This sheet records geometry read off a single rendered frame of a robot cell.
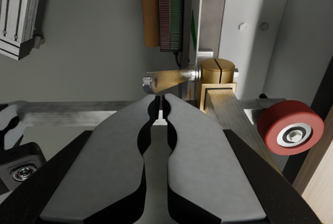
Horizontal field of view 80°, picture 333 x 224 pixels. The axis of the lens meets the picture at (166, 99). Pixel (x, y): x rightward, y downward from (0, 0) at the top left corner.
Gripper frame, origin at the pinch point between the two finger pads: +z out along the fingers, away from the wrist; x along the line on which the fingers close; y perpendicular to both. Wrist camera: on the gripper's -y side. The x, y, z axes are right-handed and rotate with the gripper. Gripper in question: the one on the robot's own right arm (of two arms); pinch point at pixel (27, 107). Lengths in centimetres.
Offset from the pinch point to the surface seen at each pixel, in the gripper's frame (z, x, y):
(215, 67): -3.5, -8.4, -31.2
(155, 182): 82, 134, -14
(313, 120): -8.2, -2.7, -43.8
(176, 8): 12.3, -14.0, -26.5
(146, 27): 75, 2, -15
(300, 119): -8.2, -2.8, -42.1
